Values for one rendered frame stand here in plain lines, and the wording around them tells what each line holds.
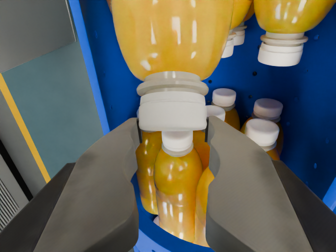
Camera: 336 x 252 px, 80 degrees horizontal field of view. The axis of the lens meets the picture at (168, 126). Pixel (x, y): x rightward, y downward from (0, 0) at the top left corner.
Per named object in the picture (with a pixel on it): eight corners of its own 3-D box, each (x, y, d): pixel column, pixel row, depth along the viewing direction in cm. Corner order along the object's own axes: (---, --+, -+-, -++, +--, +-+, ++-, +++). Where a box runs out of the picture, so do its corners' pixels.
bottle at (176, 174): (186, 202, 40) (187, 122, 30) (207, 234, 34) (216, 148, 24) (153, 218, 37) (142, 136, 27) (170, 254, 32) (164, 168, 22)
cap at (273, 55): (308, 45, 18) (302, 66, 19) (303, 37, 21) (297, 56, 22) (260, 44, 19) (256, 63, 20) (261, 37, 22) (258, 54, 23)
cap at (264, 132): (277, 150, 24) (281, 138, 23) (242, 144, 25) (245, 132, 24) (274, 132, 27) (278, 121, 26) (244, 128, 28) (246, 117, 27)
